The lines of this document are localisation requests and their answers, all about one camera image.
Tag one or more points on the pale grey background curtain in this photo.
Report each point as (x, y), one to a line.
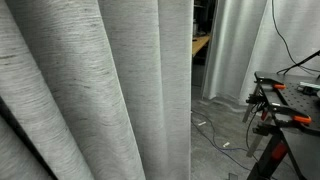
(240, 43)

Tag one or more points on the black perforated robot table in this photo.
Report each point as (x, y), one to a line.
(300, 101)

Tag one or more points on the large grey woven curtain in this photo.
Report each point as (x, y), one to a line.
(83, 83)

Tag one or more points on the white floor tape piece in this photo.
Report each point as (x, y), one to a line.
(202, 123)
(226, 144)

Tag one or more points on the black table stand legs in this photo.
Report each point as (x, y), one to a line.
(266, 160)

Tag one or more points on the white teal device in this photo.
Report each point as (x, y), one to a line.
(308, 87)

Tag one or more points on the wooden top workbench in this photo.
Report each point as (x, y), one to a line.
(199, 43)

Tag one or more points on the dark shelf unit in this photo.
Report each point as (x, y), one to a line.
(201, 13)

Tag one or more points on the small grey floor plate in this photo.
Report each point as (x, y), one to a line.
(233, 176)

